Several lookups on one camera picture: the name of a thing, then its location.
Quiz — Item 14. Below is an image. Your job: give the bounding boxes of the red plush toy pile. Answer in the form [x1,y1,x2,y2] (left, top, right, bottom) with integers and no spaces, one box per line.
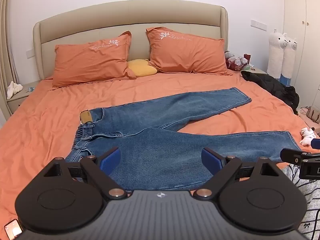
[224,51,252,71]

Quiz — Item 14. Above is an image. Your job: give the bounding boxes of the blue denim pants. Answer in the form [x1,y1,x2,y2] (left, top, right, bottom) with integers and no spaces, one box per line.
[64,87,301,191]

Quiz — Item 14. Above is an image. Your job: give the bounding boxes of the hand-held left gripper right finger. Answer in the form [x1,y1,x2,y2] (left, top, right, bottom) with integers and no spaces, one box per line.
[192,147,281,200]

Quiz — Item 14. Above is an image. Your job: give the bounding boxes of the person's patterned grey clothing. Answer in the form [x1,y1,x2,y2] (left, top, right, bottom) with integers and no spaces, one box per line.
[282,164,320,240]

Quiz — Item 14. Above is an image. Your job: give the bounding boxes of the white wall switch panel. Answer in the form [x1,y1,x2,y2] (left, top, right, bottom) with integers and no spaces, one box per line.
[250,19,268,31]

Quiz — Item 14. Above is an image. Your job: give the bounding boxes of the yellow cushion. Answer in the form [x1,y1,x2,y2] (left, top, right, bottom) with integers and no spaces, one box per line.
[127,59,158,78]

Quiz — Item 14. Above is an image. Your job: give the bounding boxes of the orange embroidered pillow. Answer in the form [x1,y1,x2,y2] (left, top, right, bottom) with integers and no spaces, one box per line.
[51,31,137,89]
[145,26,233,76]

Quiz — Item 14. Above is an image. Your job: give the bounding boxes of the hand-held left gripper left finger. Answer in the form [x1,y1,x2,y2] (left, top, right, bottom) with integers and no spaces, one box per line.
[43,147,127,199]

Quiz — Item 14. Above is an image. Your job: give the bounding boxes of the smartphone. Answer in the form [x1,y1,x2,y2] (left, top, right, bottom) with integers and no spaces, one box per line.
[3,219,24,240]

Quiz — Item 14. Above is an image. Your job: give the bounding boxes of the bed with orange sheet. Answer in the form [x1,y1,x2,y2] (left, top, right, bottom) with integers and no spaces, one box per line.
[0,68,320,230]

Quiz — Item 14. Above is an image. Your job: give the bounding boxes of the beige padded headboard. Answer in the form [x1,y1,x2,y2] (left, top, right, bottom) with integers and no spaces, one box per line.
[33,0,229,81]

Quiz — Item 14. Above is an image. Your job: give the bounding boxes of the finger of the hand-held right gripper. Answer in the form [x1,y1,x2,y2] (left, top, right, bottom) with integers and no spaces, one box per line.
[279,138,320,166]

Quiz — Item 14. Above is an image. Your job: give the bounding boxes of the white wardrobe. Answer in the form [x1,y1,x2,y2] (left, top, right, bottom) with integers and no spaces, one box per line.
[283,0,320,111]

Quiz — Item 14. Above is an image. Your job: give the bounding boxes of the white socks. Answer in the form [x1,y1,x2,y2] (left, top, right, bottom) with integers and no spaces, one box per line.
[299,127,317,147]

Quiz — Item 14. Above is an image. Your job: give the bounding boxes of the black jacket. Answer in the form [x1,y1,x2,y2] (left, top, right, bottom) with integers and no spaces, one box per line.
[241,70,300,114]

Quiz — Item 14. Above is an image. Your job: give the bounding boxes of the tall white alpaca plush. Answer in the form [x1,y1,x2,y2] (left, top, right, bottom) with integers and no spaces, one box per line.
[266,28,288,79]

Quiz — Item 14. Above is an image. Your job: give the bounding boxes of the white crumpled cloth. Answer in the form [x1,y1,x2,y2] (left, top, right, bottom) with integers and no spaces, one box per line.
[7,81,24,100]

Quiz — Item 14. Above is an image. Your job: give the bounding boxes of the beige nightstand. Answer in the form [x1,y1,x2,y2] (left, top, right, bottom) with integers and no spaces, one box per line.
[241,66,268,77]
[6,80,41,116]

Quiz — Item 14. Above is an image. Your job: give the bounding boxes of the beige handbag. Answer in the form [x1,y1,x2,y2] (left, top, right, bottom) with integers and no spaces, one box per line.
[306,105,320,124]

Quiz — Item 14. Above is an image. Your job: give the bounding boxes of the short white alpaca plush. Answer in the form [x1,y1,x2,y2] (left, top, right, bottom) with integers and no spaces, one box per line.
[281,37,298,85]

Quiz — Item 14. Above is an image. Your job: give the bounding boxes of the beige curtain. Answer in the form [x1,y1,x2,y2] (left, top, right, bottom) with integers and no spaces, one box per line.
[0,0,16,120]

